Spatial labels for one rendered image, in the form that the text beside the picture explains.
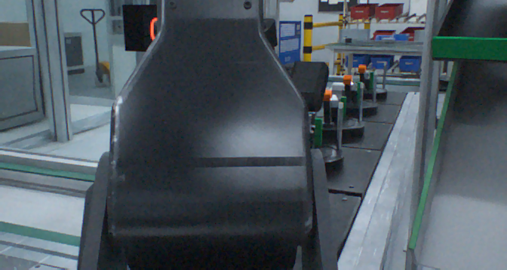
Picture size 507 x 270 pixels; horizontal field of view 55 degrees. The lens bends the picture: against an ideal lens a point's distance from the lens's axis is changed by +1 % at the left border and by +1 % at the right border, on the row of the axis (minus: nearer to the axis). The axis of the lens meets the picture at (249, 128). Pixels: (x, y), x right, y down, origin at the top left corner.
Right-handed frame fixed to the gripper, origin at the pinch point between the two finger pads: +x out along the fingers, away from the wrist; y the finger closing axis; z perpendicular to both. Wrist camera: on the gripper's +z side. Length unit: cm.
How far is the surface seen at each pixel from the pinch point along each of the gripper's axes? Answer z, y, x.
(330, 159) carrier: 8.2, -5.4, 23.2
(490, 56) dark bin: -1.2, -24.8, -11.6
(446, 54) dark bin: -0.7, -21.3, -11.1
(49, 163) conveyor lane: -1.1, 45.3, 19.4
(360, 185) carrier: 2.9, -11.1, 21.4
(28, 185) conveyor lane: -6, 48, 20
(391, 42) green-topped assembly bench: 376, 29, 358
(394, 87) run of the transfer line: 96, -6, 106
